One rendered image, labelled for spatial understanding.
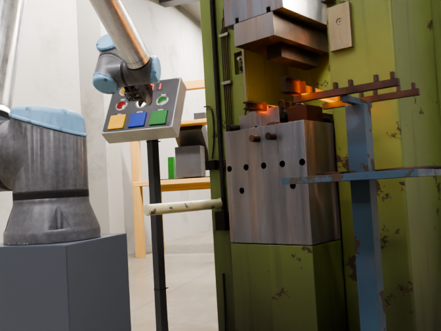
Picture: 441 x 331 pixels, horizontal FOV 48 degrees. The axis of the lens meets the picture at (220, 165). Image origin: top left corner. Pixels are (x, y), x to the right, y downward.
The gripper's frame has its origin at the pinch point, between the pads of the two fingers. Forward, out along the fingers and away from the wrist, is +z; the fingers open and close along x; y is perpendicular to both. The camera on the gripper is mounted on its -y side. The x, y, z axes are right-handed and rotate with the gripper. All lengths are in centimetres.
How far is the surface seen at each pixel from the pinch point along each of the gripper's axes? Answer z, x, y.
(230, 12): -9, 34, -36
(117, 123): 10.2, -19.4, 1.6
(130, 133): 12.8, -13.0, 6.1
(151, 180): 33.4, -9.7, 17.8
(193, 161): 277, -95, -154
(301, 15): -5, 63, -32
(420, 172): -23, 98, 56
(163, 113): 10.2, 2.4, -0.8
